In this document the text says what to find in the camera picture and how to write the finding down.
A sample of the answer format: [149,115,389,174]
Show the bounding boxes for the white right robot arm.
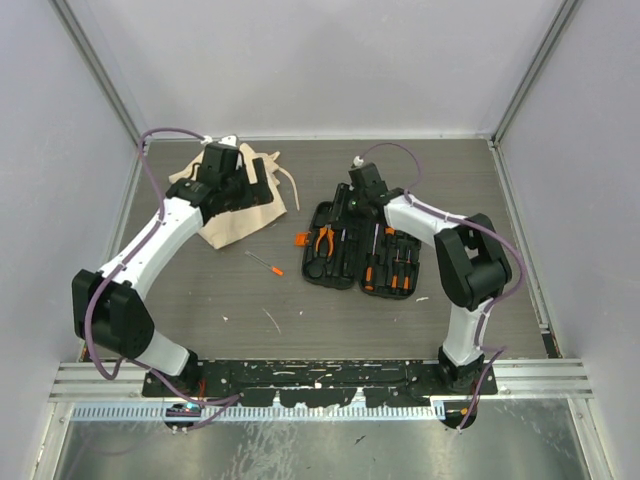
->
[333,162,517,394]

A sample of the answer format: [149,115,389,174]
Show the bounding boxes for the orange black needle-nose pliers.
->
[314,224,334,259]

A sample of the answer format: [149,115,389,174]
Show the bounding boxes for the aluminium front rail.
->
[49,359,593,402]

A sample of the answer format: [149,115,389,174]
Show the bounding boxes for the black plastic tool case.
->
[295,198,421,300]

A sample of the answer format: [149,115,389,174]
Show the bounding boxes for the perforated cable tray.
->
[71,402,445,422]

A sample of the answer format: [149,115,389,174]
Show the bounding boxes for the beige cloth bag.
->
[167,143,296,249]

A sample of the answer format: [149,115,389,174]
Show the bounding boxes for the thin orange tip screwdriver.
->
[364,223,379,292]

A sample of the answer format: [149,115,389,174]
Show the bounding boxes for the small orange black screwdriver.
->
[390,249,399,290]

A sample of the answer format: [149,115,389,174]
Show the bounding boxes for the large orange handle screwdriver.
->
[385,227,395,248]

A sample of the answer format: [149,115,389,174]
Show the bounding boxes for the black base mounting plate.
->
[171,359,478,408]

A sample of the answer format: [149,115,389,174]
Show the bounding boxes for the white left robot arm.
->
[71,137,274,396]

